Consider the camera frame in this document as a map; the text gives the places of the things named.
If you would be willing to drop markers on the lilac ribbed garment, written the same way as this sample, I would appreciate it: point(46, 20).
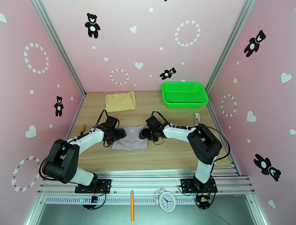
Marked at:
point(131, 143)

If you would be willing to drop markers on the cream yellow garment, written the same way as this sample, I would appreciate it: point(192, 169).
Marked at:
point(120, 101)

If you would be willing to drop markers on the small white packet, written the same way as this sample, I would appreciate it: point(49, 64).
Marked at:
point(197, 118)

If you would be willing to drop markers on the green plastic basket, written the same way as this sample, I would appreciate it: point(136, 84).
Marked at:
point(185, 93)

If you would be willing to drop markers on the perforated metal strip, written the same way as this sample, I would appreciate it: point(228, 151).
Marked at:
point(115, 200)

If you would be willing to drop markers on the small black circuit board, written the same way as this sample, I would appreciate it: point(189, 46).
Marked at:
point(94, 199)
point(203, 200)

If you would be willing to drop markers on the white alarm clock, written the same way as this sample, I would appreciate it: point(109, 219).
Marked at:
point(166, 200)

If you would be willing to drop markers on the orange pen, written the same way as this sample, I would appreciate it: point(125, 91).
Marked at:
point(132, 208)

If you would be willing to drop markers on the aluminium table side rail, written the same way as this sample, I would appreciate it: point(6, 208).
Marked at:
point(76, 113)
point(233, 166)

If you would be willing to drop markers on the aluminium front rail platform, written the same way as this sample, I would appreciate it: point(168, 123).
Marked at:
point(143, 182)

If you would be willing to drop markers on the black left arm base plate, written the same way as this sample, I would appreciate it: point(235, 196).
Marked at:
point(105, 185)

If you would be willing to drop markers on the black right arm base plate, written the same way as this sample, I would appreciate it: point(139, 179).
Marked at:
point(186, 185)

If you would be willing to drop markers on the aluminium corner post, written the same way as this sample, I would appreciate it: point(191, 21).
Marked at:
point(228, 46)
point(58, 46)

